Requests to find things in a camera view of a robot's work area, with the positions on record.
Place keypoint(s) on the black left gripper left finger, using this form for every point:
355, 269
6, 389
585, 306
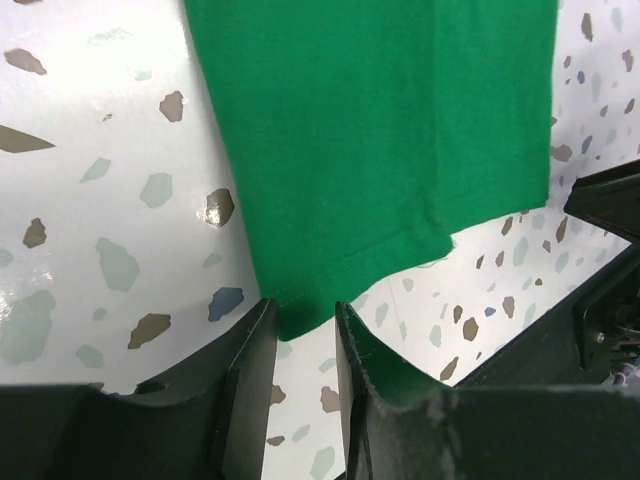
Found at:
204, 418

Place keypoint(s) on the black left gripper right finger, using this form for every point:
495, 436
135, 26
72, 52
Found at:
400, 423

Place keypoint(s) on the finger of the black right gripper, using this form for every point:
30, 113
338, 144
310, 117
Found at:
609, 199

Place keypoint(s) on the green t shirt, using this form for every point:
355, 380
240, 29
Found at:
363, 134

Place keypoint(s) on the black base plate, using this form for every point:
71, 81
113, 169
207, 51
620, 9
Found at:
573, 341

